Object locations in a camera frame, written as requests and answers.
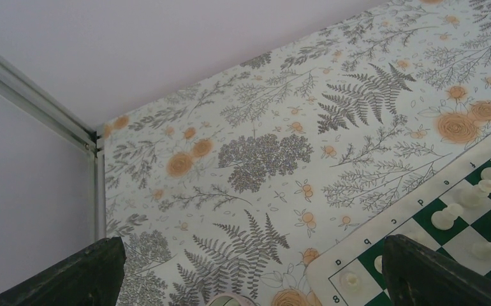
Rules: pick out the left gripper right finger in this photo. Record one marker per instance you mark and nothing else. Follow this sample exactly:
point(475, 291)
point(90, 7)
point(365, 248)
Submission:
point(417, 275)

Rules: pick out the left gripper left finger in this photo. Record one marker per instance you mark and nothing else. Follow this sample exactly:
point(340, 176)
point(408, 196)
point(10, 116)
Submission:
point(92, 276)

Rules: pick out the green white chess board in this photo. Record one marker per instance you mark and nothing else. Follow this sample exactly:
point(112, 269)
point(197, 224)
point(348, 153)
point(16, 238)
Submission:
point(361, 252)

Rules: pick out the floral patterned table mat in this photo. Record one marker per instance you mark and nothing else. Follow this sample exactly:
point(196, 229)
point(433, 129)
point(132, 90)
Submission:
point(239, 182)

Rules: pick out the aluminium corner post left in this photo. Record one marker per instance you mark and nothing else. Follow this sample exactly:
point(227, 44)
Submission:
point(22, 92)

